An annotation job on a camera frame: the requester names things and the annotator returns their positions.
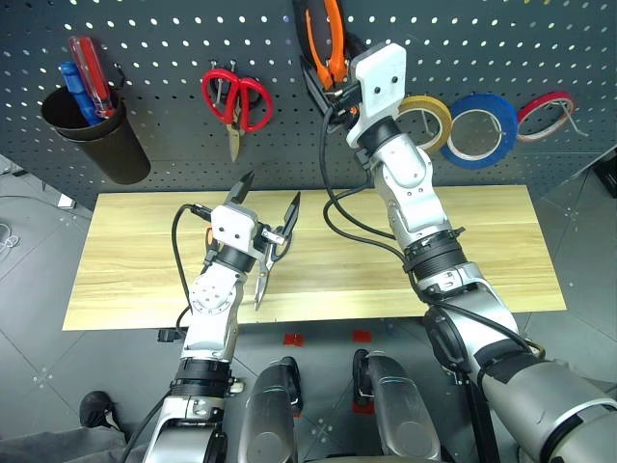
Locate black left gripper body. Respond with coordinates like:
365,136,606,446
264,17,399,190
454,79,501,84
225,194,291,252

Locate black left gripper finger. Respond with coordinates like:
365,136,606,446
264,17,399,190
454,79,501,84
225,170,255,205
282,191,303,241

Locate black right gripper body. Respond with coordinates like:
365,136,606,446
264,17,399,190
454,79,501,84
343,30,369,64

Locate orange black handled pliers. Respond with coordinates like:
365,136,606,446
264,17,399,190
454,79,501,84
293,0,350,91

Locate black pegboard tool holder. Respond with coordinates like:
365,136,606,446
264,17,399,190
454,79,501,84
299,53,339,115

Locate yellow tape roll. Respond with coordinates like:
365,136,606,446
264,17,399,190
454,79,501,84
396,94,453,152

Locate blue tape roll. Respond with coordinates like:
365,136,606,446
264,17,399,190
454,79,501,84
438,92,520,172

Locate dark grey perforated pegboard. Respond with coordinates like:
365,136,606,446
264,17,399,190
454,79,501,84
0,0,617,211

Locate red tape roll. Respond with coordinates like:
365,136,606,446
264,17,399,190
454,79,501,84
516,91,577,144

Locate metal scissors hook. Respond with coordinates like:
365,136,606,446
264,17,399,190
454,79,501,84
209,58,238,106

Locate dark brown plastic cup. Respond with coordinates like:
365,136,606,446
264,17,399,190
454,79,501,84
40,86,152,186

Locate silver rounded robot leg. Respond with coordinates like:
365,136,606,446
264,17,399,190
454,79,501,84
238,356,304,463
352,348,442,463

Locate black round floor object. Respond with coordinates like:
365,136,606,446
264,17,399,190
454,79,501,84
78,390,121,429

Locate grey cloth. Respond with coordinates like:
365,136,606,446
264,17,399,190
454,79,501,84
0,425,148,463

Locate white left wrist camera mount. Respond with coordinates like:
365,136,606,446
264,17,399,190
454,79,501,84
209,203,258,254

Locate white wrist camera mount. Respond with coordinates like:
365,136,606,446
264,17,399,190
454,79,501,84
209,203,258,254
345,41,408,149

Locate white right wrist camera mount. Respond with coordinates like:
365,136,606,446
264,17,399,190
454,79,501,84
345,41,408,149

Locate black handled metal snips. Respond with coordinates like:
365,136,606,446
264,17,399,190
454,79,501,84
252,234,293,312

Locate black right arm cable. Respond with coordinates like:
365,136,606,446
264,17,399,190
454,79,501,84
319,85,546,361

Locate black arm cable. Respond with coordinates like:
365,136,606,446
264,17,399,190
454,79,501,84
319,85,546,361
172,203,216,341

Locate red handled scissors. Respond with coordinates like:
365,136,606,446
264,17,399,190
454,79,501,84
201,68,276,163

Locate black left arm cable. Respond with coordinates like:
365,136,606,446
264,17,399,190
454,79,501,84
172,203,216,341

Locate red transparent handle screwdriver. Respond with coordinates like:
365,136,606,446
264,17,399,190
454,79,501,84
67,35,118,120

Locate blue handle screwdriver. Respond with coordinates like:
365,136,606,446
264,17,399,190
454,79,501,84
59,61,105,128

